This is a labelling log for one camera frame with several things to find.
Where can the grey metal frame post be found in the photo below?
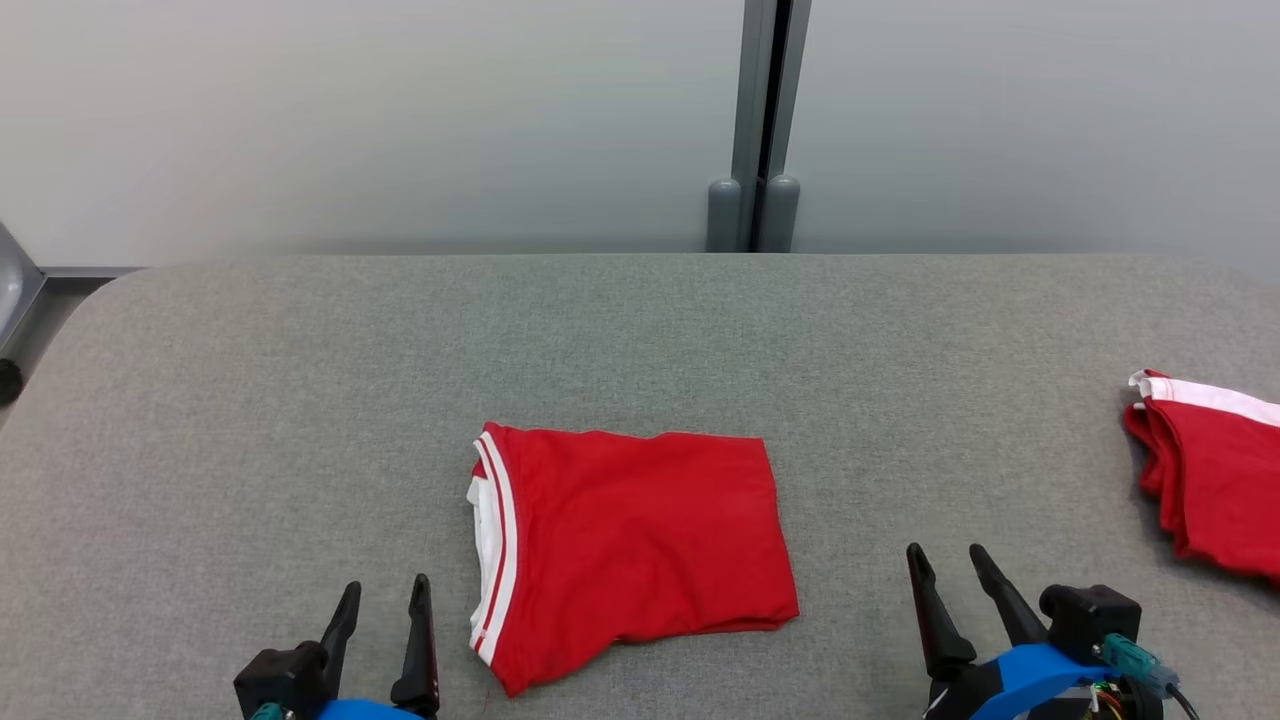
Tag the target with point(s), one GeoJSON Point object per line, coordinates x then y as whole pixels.
{"type": "Point", "coordinates": [750, 100]}
{"type": "Point", "coordinates": [790, 100]}

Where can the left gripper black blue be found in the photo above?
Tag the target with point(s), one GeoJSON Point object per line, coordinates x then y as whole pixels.
{"type": "Point", "coordinates": [285, 680]}

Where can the grey cart with black wheel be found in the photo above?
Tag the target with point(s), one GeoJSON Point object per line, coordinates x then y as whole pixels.
{"type": "Point", "coordinates": [15, 290]}

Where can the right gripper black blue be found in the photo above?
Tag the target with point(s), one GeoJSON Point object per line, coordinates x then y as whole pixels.
{"type": "Point", "coordinates": [1085, 610]}

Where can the red shorts with white trim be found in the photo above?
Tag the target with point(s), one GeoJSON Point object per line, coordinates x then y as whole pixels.
{"type": "Point", "coordinates": [1220, 470]}

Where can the red and white shirt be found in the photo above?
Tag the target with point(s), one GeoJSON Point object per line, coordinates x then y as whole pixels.
{"type": "Point", "coordinates": [640, 530]}

